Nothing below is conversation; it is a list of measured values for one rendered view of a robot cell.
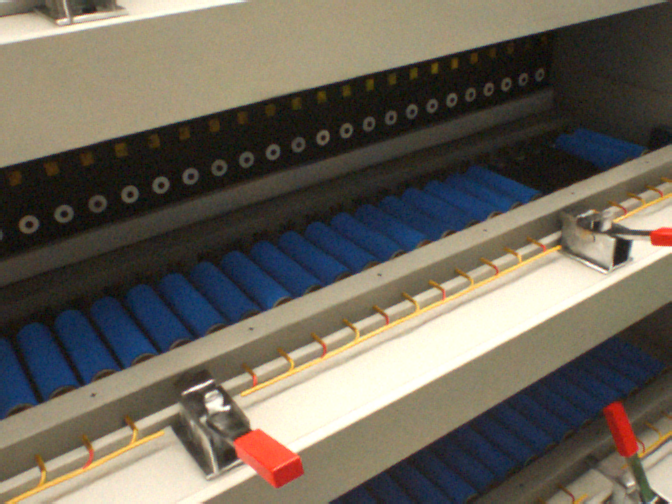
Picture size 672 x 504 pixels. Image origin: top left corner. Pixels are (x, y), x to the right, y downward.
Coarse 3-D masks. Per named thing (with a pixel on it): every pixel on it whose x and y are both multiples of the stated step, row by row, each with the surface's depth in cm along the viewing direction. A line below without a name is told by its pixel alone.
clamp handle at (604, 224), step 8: (608, 216) 42; (600, 224) 43; (608, 224) 43; (600, 232) 43; (608, 232) 42; (616, 232) 42; (624, 232) 41; (632, 232) 41; (640, 232) 41; (648, 232) 40; (656, 232) 39; (664, 232) 39; (640, 240) 40; (648, 240) 40; (656, 240) 39; (664, 240) 39
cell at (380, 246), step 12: (336, 216) 47; (348, 216) 46; (336, 228) 46; (348, 228) 45; (360, 228) 45; (372, 228) 45; (360, 240) 44; (372, 240) 44; (384, 240) 43; (372, 252) 43; (384, 252) 43; (396, 252) 43
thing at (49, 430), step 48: (576, 192) 47; (624, 192) 49; (480, 240) 42; (528, 240) 44; (336, 288) 38; (384, 288) 39; (432, 288) 41; (240, 336) 35; (288, 336) 36; (96, 384) 32; (144, 384) 32; (0, 432) 30; (48, 432) 30; (96, 432) 32; (0, 480) 30
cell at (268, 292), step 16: (224, 256) 43; (240, 256) 43; (224, 272) 43; (240, 272) 41; (256, 272) 41; (240, 288) 41; (256, 288) 40; (272, 288) 39; (256, 304) 40; (272, 304) 39
